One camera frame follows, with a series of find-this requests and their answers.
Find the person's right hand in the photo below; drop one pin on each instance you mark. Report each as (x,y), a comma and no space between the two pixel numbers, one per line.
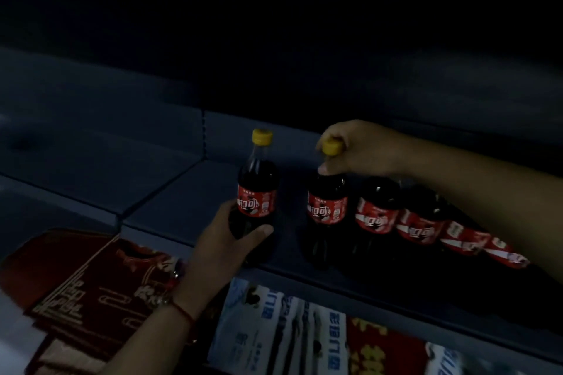
(365,150)

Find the person's left hand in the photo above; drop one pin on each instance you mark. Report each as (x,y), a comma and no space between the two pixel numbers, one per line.
(220,260)

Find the dark grey metal shelf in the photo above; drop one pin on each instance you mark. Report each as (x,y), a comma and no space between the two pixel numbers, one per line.
(110,159)

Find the person's left forearm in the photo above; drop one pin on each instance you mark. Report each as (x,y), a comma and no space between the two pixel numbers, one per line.
(145,344)

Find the person's right forearm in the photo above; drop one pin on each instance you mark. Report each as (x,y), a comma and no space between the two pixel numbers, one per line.
(488,194)

